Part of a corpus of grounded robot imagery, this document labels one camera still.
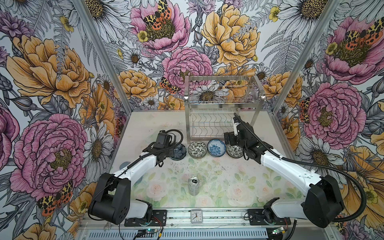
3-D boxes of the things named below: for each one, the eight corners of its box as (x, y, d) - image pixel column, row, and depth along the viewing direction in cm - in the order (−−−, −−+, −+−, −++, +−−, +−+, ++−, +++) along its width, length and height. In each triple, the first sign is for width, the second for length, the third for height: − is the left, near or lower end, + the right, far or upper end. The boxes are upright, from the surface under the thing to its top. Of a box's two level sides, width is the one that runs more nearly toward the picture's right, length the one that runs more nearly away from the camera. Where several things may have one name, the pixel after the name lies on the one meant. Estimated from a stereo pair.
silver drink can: (189, 196, 83) (188, 187, 71) (189, 186, 86) (188, 175, 75) (198, 196, 83) (199, 187, 71) (198, 186, 86) (199, 175, 75)
